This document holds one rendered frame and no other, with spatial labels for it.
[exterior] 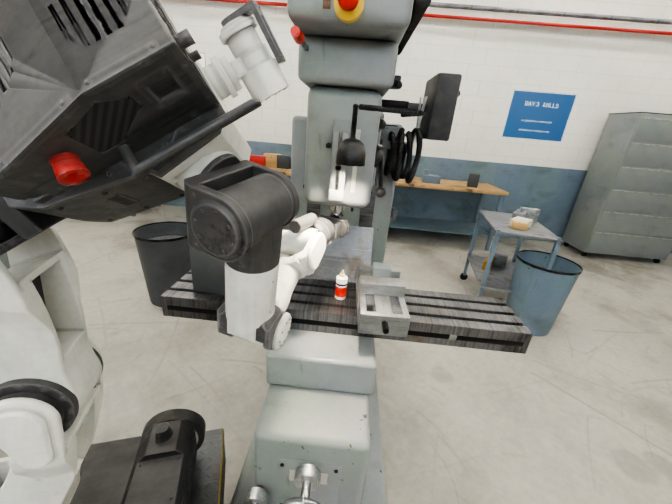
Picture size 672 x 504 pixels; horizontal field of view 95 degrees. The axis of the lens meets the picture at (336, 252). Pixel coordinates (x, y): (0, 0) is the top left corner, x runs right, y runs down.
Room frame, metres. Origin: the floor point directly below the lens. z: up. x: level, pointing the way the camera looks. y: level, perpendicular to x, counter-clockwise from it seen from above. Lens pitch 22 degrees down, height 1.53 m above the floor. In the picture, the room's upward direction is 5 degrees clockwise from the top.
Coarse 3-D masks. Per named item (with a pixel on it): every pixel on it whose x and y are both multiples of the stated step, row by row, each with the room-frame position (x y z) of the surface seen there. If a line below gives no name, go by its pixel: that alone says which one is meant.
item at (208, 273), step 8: (192, 248) 0.93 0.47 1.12; (192, 256) 0.93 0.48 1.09; (200, 256) 0.93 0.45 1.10; (208, 256) 0.92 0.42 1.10; (192, 264) 0.93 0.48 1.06; (200, 264) 0.93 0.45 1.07; (208, 264) 0.92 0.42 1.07; (216, 264) 0.92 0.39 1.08; (224, 264) 0.92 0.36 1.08; (192, 272) 0.93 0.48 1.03; (200, 272) 0.93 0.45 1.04; (208, 272) 0.92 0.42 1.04; (216, 272) 0.92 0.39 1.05; (224, 272) 0.92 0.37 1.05; (192, 280) 0.93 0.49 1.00; (200, 280) 0.93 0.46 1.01; (208, 280) 0.92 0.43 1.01; (216, 280) 0.92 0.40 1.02; (224, 280) 0.92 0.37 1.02; (200, 288) 0.93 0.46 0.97; (208, 288) 0.92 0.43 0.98; (216, 288) 0.92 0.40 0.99; (224, 288) 0.92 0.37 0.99
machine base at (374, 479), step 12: (372, 396) 1.25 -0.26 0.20; (372, 408) 1.18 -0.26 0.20; (372, 420) 1.11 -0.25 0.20; (372, 432) 1.04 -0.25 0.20; (252, 444) 0.93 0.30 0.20; (372, 444) 0.98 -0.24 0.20; (252, 456) 0.88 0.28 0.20; (372, 456) 0.92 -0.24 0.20; (252, 468) 0.83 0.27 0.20; (372, 468) 0.87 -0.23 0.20; (240, 480) 0.78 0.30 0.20; (252, 480) 0.78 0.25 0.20; (372, 480) 0.82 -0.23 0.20; (384, 480) 0.84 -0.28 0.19; (240, 492) 0.74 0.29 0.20; (372, 492) 0.78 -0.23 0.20; (384, 492) 0.79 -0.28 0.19
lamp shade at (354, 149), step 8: (344, 144) 0.77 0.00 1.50; (352, 144) 0.76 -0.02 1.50; (360, 144) 0.77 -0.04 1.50; (344, 152) 0.76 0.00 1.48; (352, 152) 0.76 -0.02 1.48; (360, 152) 0.76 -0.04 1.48; (336, 160) 0.78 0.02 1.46; (344, 160) 0.76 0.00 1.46; (352, 160) 0.75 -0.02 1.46; (360, 160) 0.76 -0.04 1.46
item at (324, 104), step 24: (312, 96) 0.90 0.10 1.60; (336, 96) 0.89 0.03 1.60; (360, 96) 0.89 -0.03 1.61; (312, 120) 0.90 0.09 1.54; (360, 120) 0.89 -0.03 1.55; (312, 144) 0.90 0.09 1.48; (312, 168) 0.90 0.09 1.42; (360, 168) 0.89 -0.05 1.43; (312, 192) 0.89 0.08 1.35; (360, 192) 0.89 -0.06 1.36
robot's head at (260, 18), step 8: (240, 8) 0.56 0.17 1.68; (248, 8) 0.56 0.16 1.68; (256, 8) 0.56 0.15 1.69; (232, 16) 0.56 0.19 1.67; (240, 16) 0.56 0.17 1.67; (248, 16) 0.57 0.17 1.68; (256, 16) 0.56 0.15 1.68; (264, 16) 0.59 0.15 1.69; (224, 24) 0.56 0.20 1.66; (232, 24) 0.55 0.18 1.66; (264, 24) 0.56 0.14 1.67; (224, 32) 0.55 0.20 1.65; (264, 32) 0.56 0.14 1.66; (272, 40) 0.56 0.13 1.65; (272, 48) 0.56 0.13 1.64; (280, 56) 0.57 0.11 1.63
